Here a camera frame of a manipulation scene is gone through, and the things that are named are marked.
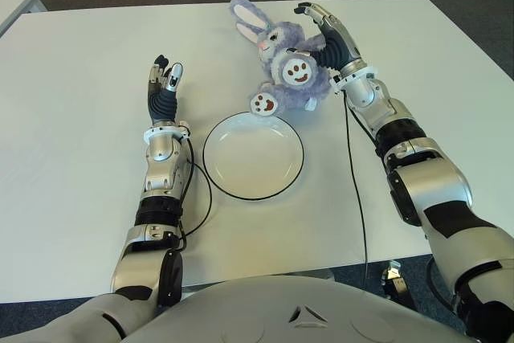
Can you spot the white side table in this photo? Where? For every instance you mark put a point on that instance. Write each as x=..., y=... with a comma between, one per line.
x=20, y=1

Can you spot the purple plush bunny doll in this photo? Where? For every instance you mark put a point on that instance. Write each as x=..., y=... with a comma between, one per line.
x=277, y=37

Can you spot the grey robot torso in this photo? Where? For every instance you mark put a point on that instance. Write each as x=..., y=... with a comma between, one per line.
x=281, y=311

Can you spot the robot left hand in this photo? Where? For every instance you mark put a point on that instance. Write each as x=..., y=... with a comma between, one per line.
x=162, y=102

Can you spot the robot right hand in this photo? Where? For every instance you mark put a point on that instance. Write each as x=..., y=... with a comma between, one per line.
x=339, y=47

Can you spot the white plate black rim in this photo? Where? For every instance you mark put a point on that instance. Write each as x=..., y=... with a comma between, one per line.
x=253, y=158

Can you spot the black metal floor bracket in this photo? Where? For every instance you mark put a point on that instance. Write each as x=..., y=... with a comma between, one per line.
x=395, y=284

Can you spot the robot left arm silver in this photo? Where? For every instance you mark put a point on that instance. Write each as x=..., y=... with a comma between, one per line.
x=160, y=170

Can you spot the robot right arm silver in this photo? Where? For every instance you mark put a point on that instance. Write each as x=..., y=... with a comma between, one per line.
x=429, y=186

